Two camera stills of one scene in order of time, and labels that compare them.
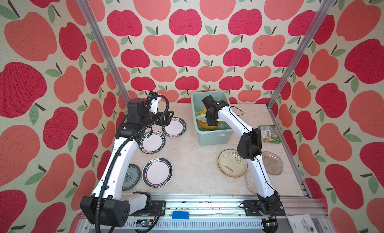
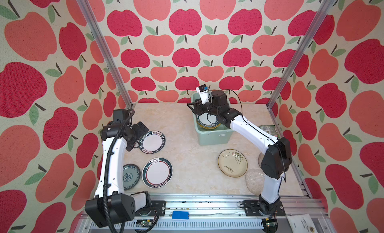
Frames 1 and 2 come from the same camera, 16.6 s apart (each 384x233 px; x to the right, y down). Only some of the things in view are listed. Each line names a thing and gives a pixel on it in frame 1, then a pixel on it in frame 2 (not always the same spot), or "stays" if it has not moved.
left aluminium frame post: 83,0 stays
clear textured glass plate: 250,182 stays
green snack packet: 269,134 stays
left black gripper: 160,122 to 140,132
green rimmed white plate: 176,128 to 208,121
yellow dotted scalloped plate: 204,124 stays
